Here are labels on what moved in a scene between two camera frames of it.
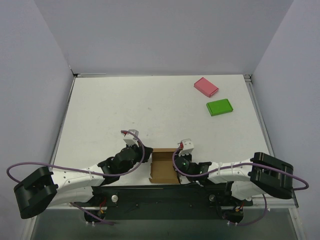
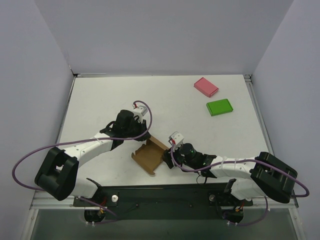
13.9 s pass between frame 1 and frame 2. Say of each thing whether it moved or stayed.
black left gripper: moved
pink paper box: stayed
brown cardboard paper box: moved
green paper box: stayed
